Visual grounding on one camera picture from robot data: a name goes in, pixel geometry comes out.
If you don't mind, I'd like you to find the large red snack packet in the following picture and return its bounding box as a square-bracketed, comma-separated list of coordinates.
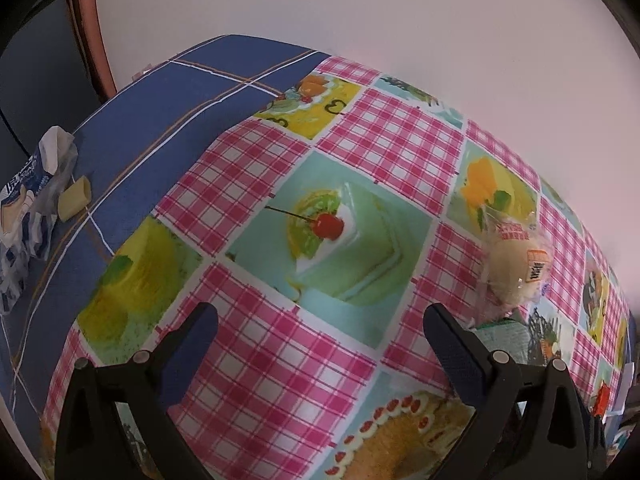
[592, 382, 613, 417]

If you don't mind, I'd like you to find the white tray with teal rim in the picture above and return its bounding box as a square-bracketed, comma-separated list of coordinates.
[607, 360, 636, 416]

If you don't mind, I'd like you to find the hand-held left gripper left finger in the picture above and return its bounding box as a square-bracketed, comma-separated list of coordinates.
[54, 302, 219, 480]

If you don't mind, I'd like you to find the blue plaid blanket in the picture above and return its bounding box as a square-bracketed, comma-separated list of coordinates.
[0, 35, 331, 461]

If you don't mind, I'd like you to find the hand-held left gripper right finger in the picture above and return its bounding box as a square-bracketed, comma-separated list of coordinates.
[422, 302, 593, 480]

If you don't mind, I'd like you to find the blue white tissue packet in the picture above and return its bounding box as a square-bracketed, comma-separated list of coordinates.
[0, 126, 78, 316]

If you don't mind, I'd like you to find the dark blue panel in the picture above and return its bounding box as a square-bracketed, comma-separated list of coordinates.
[0, 0, 108, 161]

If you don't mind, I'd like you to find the clear bun packet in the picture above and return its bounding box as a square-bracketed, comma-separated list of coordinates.
[475, 205, 553, 321]

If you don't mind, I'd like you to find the silver green snack packet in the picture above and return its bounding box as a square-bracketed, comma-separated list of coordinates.
[472, 317, 531, 366]

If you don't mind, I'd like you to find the pale yellow roll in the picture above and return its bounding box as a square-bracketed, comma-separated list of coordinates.
[57, 177, 93, 221]

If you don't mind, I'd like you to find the pink checkered printed tablecloth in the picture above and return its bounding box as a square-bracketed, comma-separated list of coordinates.
[40, 55, 633, 480]

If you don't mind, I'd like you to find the orange wooden board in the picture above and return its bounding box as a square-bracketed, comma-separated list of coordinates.
[65, 0, 118, 101]

